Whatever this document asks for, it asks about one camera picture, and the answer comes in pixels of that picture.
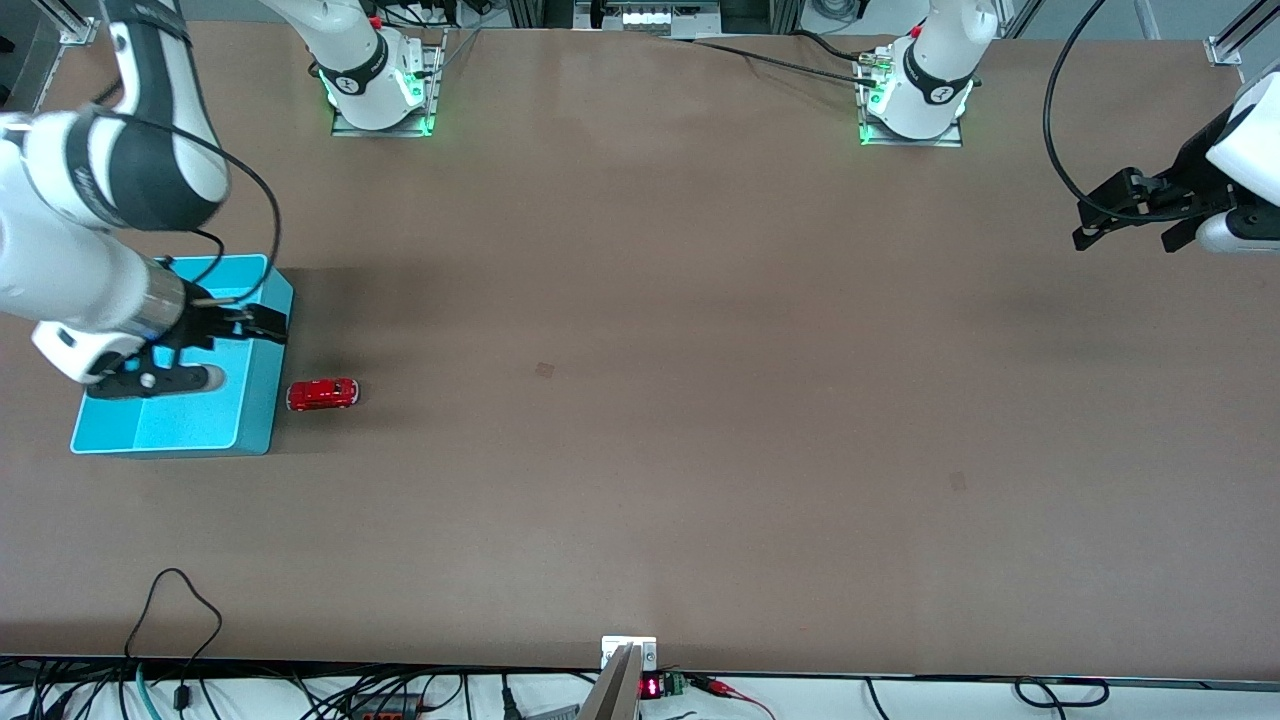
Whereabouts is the black cable to base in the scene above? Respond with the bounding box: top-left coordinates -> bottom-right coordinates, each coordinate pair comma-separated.
690,32 -> 881,86

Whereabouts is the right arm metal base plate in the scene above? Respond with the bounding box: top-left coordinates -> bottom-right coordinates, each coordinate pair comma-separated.
332,30 -> 446,138

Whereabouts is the coiled black cable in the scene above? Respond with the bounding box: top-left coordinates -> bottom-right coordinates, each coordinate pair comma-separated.
1015,677 -> 1111,708

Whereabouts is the lit metal rack equipment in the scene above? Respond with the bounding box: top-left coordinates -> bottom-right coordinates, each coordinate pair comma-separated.
575,0 -> 723,39

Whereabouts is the aluminium frame profile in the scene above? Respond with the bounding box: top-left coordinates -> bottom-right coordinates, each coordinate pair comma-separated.
1205,0 -> 1280,67
40,0 -> 103,46

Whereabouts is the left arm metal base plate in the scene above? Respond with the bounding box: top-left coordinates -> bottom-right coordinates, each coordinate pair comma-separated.
858,50 -> 963,148

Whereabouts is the looped thin black cable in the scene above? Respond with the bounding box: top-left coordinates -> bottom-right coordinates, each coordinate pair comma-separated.
125,568 -> 223,711

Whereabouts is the red clip lead wire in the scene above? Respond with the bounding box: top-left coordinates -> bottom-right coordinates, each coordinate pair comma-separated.
688,675 -> 776,719

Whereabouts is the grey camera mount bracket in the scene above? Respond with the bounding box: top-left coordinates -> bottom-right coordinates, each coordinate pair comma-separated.
578,636 -> 658,720

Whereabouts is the red beetle toy car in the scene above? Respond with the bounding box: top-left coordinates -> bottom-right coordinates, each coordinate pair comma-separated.
287,378 -> 361,412

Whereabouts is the blue plastic box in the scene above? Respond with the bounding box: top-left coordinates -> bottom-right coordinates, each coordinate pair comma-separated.
70,254 -> 295,458

